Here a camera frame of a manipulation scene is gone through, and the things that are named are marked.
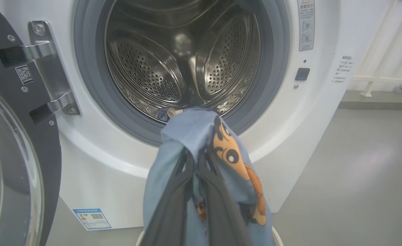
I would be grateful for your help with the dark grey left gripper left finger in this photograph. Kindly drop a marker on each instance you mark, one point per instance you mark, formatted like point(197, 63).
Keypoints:
point(168, 218)

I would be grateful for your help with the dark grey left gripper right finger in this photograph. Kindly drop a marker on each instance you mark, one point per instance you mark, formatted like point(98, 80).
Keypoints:
point(224, 218)

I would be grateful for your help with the blue cartoon print garment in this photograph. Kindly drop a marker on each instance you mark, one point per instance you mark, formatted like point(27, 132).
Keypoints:
point(190, 133)

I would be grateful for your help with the black glass washing machine door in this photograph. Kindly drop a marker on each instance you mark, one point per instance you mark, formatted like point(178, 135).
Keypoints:
point(9, 153)

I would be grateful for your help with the white washing machine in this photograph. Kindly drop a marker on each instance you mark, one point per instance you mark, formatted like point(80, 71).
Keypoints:
point(101, 171)

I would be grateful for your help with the steel washing machine drum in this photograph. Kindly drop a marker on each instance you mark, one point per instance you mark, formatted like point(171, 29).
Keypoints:
point(146, 68)

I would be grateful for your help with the black door latch socket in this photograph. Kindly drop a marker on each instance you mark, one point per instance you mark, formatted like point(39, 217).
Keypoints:
point(302, 73)

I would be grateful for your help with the grey rubber door gasket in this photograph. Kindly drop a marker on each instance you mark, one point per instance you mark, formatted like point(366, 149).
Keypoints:
point(88, 68)

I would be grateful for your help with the chrome door hinge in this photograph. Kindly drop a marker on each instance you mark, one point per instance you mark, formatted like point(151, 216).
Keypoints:
point(50, 68)

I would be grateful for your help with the blue energy label sticker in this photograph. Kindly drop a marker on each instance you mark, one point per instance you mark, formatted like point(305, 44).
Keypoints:
point(93, 218)

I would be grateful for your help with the white QR code sticker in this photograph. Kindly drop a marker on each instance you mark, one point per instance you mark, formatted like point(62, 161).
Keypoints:
point(25, 74)

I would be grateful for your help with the white metal railing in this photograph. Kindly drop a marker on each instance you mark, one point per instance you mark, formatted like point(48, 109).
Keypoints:
point(375, 79)

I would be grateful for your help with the grey warning label sticker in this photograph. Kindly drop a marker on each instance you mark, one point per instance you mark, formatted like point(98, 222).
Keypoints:
point(306, 24)

